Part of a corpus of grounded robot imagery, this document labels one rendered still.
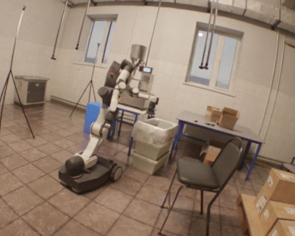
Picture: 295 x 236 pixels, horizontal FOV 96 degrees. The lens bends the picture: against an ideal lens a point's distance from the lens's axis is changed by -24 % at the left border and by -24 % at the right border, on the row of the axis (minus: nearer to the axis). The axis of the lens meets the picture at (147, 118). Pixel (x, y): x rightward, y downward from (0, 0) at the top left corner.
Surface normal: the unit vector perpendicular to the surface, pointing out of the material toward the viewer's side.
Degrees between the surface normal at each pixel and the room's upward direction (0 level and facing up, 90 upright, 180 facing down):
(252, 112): 90
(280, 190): 90
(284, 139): 90
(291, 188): 90
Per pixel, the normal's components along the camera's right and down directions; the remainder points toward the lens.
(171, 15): -0.31, 0.14
